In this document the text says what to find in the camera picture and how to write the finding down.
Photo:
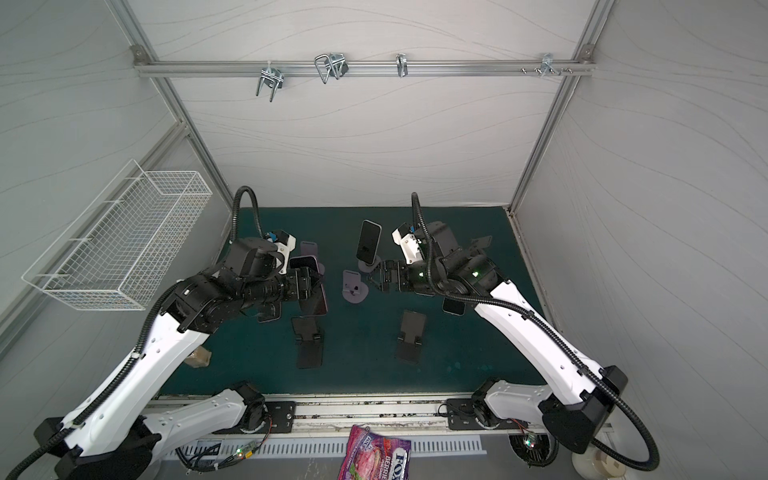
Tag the left metal U-bolt clamp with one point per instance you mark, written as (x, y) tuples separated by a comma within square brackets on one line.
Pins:
[(271, 80)]

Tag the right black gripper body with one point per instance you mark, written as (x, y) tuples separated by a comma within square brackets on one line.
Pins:
[(393, 276)]

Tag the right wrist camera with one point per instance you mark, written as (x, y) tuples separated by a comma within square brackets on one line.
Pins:
[(404, 237)]

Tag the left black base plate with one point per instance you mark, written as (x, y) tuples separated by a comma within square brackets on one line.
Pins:
[(269, 416)]

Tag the white wire basket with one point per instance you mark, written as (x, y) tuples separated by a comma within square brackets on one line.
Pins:
[(114, 255)]

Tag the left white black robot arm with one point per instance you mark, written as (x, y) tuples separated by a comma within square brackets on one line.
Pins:
[(107, 436)]

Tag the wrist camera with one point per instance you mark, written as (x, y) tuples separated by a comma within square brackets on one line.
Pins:
[(404, 237), (285, 243)]

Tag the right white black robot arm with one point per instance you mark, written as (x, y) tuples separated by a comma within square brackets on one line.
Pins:
[(579, 394)]

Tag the round stand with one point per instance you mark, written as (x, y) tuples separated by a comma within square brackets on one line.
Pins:
[(369, 267), (481, 243), (354, 290), (310, 248)]

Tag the small metal bracket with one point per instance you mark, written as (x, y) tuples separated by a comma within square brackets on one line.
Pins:
[(401, 65)]

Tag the white vent grille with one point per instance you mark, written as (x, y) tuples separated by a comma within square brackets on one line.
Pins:
[(335, 447)]

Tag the front right folding stand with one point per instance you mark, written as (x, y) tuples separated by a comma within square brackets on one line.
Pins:
[(410, 337)]

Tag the aluminium cross bar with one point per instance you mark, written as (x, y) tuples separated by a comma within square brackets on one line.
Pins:
[(357, 68)]

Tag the phone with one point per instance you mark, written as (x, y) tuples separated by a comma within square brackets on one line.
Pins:
[(316, 305), (368, 242), (453, 307)]

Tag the centre metal U-bolt clamp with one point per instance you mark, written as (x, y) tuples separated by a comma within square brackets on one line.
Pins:
[(331, 65)]

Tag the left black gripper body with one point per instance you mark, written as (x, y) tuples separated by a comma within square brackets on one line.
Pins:
[(303, 283)]

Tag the right metal bolt bracket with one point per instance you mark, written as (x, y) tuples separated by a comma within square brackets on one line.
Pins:
[(547, 68)]

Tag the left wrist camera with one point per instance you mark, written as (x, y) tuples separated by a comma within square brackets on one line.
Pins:
[(285, 243)]

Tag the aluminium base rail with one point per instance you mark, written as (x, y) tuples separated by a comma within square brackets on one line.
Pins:
[(402, 415)]

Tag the metal u-bolt clamp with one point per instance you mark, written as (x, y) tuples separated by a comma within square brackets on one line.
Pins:
[(331, 65), (271, 80)]

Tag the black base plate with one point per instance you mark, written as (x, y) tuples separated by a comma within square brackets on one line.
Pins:
[(464, 414), (269, 416)]

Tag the black capped glass bottle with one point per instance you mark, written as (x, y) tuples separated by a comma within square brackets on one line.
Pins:
[(200, 357)]

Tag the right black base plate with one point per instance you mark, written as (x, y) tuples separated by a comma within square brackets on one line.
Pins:
[(464, 414)]

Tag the front left folding stand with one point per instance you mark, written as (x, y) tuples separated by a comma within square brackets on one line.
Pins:
[(310, 341)]

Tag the folding stand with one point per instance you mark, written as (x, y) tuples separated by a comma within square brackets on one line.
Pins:
[(310, 341), (410, 337)]

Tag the pink snack bag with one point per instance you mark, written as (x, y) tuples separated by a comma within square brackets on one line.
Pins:
[(373, 456)]

